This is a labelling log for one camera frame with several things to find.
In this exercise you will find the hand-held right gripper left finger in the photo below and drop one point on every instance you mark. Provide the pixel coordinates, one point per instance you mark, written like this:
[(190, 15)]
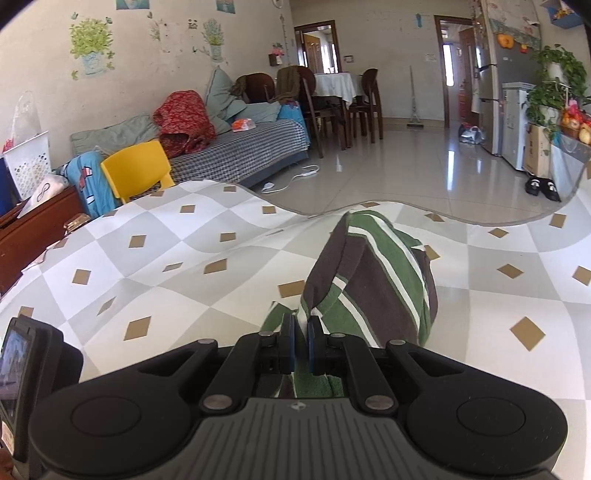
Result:
[(288, 344)]

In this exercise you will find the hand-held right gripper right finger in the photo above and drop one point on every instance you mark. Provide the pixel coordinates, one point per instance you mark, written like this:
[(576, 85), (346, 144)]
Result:
[(314, 344)]

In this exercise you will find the green brown striped t-shirt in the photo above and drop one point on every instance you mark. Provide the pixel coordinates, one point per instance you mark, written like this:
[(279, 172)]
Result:
[(374, 286)]

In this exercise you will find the checkered diamond table cover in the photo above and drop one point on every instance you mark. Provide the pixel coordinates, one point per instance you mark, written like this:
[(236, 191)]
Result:
[(184, 286)]

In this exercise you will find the brown wooden cabinet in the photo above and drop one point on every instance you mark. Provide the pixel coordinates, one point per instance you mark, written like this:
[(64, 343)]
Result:
[(32, 240)]

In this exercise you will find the white power strip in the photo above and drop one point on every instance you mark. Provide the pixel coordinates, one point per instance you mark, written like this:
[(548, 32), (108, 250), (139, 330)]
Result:
[(309, 171)]

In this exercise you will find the white bag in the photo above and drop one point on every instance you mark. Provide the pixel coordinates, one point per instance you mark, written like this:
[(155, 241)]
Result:
[(44, 191)]

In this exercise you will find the blue cartoon cloth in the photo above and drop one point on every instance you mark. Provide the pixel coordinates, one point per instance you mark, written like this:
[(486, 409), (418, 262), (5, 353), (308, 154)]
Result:
[(87, 184)]

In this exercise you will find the houndstooth sofa bed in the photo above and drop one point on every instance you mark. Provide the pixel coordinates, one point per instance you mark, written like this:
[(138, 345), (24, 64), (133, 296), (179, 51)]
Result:
[(249, 147)]

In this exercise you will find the white laundry basket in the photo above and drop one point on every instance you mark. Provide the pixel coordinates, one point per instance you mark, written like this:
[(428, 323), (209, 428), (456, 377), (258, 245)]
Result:
[(27, 161)]

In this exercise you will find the yellow plastic chair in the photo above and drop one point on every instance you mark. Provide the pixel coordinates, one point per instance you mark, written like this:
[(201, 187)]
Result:
[(138, 166)]

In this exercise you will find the orange packet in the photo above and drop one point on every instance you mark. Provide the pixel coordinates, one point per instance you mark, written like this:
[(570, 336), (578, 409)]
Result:
[(242, 125)]

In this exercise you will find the dark wooden dining chair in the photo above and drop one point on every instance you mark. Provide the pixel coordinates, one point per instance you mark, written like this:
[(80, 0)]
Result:
[(318, 115), (258, 87), (367, 101)]

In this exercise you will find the red patterned cloth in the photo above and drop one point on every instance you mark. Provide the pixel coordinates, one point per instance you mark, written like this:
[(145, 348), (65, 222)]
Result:
[(184, 120)]

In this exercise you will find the grey-green pillow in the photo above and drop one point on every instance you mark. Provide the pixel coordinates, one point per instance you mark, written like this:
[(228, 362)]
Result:
[(221, 94)]

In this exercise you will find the dining table with white cloth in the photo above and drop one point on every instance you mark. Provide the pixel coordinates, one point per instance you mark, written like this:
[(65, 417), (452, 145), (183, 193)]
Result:
[(334, 85)]

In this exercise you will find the olive cloth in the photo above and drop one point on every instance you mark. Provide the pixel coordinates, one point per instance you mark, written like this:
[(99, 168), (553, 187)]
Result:
[(288, 83)]

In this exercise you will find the plastic bag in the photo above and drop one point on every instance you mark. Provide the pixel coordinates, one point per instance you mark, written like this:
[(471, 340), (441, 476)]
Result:
[(472, 135)]

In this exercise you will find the black shoe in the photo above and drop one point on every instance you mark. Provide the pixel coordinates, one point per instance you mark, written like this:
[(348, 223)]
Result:
[(542, 187)]

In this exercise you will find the cardboard box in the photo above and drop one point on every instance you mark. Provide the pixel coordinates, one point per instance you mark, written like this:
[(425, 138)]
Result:
[(535, 147)]

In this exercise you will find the white freezer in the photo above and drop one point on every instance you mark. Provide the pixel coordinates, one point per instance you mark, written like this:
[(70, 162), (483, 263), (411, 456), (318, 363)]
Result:
[(515, 124)]

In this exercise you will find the silver refrigerator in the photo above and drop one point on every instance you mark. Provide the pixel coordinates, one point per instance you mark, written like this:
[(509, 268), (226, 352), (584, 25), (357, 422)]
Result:
[(494, 92)]

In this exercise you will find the fruit pile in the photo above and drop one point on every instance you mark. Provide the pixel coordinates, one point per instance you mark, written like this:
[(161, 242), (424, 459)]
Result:
[(577, 122)]

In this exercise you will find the potted green plants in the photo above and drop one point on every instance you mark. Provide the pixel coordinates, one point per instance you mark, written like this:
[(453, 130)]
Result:
[(554, 83)]

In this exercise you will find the lavender wall sticker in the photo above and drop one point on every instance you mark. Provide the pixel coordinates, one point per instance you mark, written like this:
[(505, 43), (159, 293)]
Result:
[(214, 39)]

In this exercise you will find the green plant wall sticker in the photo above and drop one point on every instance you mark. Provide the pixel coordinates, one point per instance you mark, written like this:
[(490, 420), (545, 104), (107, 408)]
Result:
[(92, 44)]

